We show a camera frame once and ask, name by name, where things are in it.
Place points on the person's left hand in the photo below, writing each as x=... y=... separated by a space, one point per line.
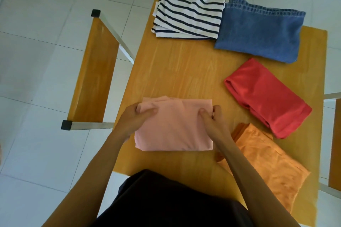
x=127 y=121

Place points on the person's right hand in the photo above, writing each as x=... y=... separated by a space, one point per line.
x=217 y=127

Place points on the person's right thumb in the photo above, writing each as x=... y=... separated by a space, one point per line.
x=205 y=114

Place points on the person's left thumb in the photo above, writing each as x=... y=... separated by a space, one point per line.
x=148 y=112

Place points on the pink garment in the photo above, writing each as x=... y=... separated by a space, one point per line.
x=175 y=128

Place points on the person's right forearm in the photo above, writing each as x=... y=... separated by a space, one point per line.
x=253 y=184

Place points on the person's left forearm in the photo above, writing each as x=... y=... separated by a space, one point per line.
x=88 y=179

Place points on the red folded garment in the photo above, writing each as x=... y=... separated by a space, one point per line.
x=269 y=96

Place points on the orange folded garment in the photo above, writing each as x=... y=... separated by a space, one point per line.
x=269 y=160

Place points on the person's black clothing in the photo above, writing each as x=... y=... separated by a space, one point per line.
x=170 y=203

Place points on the blue folded denim jeans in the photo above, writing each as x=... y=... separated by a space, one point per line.
x=261 y=31

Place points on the striped white navy folded shirt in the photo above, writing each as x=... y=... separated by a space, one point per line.
x=186 y=14

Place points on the wooden side shelf metal frame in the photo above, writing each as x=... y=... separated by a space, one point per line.
x=335 y=141
x=93 y=72

